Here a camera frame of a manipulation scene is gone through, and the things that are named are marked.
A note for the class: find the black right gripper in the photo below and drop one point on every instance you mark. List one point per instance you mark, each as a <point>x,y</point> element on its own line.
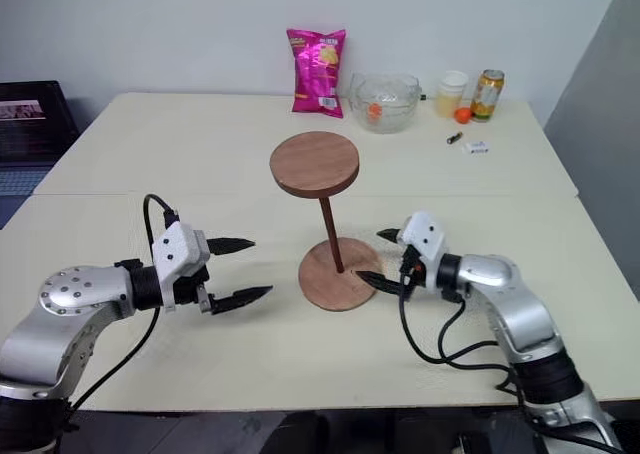
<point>414,274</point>

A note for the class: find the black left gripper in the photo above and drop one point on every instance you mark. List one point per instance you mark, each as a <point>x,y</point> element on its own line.
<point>187,289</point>

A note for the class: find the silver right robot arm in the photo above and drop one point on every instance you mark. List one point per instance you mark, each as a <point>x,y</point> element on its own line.
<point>520,304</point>

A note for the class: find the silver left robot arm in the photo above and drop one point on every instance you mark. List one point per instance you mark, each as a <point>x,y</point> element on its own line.
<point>65,299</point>

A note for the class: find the thin wooden pole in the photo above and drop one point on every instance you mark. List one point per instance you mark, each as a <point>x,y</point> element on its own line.
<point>332,234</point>

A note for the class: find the round wooden base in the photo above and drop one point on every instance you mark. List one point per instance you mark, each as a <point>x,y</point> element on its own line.
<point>320,284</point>

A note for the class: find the thick round wooden disc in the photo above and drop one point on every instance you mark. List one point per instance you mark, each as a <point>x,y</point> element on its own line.
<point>315,161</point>

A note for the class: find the small black gold battery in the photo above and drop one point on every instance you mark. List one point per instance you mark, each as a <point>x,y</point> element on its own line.
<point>454,137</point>

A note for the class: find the small white packet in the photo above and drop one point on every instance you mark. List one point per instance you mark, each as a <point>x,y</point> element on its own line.
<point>478,147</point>

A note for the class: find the small orange item in bowl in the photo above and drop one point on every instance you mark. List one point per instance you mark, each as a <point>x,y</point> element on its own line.
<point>374,110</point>

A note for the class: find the clear glass bowl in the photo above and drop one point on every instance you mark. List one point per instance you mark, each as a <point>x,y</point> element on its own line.
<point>384,104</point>

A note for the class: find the small orange fruit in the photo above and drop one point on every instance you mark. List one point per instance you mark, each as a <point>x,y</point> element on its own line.
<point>463,115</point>

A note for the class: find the plastic cup with juice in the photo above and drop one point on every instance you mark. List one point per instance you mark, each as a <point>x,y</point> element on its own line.
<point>451,96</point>

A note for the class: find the yellow drink can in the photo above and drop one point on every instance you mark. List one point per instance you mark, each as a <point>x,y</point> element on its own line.
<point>487,96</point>

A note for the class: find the pink chip bag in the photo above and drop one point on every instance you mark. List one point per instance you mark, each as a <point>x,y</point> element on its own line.
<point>317,74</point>

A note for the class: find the black box at left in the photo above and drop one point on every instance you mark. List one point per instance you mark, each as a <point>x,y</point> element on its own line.
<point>30,124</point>

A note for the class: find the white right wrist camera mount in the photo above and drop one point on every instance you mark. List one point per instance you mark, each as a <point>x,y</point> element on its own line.
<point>425,236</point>

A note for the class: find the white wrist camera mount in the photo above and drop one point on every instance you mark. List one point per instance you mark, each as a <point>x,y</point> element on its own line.
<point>425,236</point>
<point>175,249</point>

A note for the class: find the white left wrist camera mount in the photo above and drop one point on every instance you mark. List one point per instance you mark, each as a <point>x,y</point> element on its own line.
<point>175,249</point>

